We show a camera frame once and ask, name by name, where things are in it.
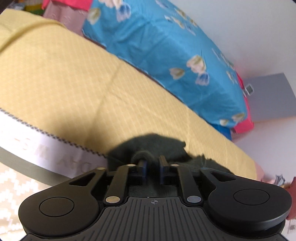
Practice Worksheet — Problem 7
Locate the yellow beige patterned bedspread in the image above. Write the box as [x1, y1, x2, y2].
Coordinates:
[1, 9, 262, 180]

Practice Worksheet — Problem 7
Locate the blue floral quilt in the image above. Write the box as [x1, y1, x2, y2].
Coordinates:
[82, 0, 248, 140]

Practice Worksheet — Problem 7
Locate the dark green knit sweater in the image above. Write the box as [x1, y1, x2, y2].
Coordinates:
[106, 133, 232, 197]

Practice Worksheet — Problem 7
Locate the grey wooden headboard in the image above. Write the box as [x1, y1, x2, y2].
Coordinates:
[244, 73, 295, 123]

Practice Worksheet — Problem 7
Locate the white wall socket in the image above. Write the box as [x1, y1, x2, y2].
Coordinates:
[244, 84, 254, 96]

